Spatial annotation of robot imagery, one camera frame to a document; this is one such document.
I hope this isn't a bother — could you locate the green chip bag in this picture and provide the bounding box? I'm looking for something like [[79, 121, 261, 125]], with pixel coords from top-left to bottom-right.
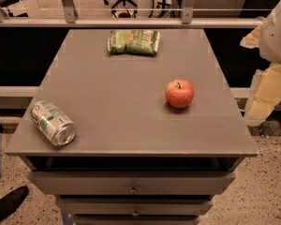
[[107, 30, 160, 55]]

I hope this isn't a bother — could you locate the silver green 7up can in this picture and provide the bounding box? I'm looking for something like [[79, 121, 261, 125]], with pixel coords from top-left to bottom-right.
[[30, 100, 76, 146]]

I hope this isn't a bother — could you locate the grey drawer cabinet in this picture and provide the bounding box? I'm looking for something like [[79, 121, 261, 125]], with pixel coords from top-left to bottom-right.
[[7, 29, 257, 225]]

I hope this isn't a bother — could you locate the red apple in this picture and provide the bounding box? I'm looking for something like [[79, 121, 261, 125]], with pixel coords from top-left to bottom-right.
[[165, 80, 194, 109]]

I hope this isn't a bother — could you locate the metal railing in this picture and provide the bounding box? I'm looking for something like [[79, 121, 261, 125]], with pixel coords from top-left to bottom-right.
[[0, 0, 279, 28]]

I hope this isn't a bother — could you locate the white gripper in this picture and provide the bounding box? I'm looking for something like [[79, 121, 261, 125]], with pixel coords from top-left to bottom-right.
[[240, 0, 281, 126]]

